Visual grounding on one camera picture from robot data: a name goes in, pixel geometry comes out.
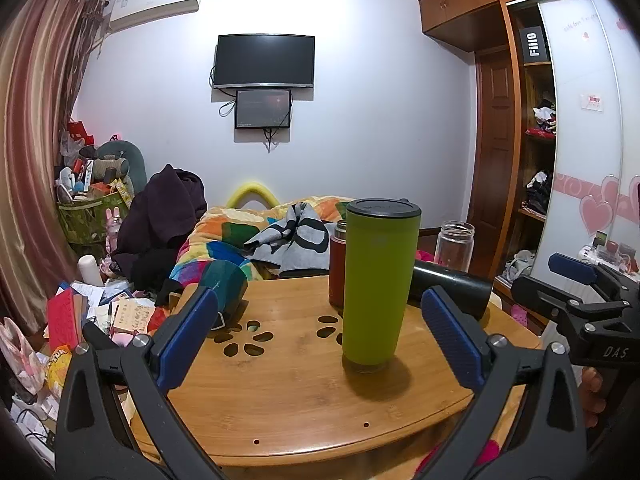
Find brown wooden door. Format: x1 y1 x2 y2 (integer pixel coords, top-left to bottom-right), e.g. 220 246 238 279
474 47 521 281

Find wooden overhead cabinet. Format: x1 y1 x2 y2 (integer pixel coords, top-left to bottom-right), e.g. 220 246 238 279
419 0 596 53

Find white air conditioner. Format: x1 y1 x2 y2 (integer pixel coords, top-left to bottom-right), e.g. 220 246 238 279
106 0 206 36

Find grey plush toy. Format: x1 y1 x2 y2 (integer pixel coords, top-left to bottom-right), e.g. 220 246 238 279
92 139 147 196

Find folded clothes on shelf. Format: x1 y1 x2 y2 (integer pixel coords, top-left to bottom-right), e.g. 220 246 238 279
531 102 557 137

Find pink rabbit toy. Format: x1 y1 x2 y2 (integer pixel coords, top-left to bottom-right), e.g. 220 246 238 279
101 207 126 257

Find clear glass jar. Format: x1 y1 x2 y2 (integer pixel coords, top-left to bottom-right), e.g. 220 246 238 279
434 220 475 273

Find small wall monitor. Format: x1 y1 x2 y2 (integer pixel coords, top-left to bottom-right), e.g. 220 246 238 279
234 89 293 129

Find grey patterned blanket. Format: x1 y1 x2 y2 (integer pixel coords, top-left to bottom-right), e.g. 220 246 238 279
245 202 342 279

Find black printed box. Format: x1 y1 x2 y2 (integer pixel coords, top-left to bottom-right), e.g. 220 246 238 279
519 23 551 66

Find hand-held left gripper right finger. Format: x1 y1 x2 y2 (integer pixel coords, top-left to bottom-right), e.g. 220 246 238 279
420 286 590 480

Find green cup with black lid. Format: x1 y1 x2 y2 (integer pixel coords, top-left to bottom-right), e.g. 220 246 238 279
341 198 422 374

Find yellow note paper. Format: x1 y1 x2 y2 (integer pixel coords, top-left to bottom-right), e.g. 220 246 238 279
112 300 156 334

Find dark purple clothing pile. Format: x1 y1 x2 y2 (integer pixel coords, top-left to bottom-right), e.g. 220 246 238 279
112 164 208 306

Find white sliding wardrobe door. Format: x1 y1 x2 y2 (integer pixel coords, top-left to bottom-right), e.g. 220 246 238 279
530 0 640 281

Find dark teal cup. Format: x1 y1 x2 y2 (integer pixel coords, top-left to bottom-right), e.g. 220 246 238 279
198 259 249 321

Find yellow snack packet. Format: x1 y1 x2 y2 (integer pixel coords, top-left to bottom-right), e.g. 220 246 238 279
46 345 75 402

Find black cylinder cup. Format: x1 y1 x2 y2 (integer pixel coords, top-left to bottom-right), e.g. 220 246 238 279
410 259 494 322

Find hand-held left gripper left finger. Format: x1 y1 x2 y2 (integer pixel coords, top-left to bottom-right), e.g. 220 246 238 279
54 286 226 480

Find red paper bag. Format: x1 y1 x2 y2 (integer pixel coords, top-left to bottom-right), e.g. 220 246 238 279
67 120 95 148

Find black wall television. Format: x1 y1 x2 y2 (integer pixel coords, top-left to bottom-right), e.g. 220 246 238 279
213 34 316 89

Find striped brown curtain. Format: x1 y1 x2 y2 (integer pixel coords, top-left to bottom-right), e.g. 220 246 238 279
0 0 108 336

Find dark red bottle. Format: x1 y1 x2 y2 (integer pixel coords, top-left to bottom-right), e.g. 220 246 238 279
328 219 351 308

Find pink patterned bag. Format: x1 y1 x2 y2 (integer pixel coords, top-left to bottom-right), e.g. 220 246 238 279
0 317 46 396

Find green fabric bag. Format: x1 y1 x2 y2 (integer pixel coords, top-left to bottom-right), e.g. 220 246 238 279
56 195 133 247

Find yellow foam tube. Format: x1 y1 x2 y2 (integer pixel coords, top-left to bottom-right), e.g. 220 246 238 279
226 183 283 209

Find dark clothes on shelf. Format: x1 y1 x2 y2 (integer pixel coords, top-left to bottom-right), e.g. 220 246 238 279
521 170 553 213

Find colourful patchwork blanket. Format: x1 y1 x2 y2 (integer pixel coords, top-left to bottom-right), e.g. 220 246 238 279
169 195 361 306

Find red textured box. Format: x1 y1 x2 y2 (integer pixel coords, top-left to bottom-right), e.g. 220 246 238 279
47 292 82 354

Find wooden wardrobe shelf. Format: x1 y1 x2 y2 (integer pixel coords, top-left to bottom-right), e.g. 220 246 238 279
505 0 558 281

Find person's right hand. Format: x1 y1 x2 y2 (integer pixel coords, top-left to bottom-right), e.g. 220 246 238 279
580 366 607 431

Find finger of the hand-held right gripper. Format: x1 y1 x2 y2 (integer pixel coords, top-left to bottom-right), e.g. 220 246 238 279
547 252 640 302
510 272 632 328

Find white plastic bottle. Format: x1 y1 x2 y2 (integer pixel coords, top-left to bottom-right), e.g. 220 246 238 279
77 255 105 288

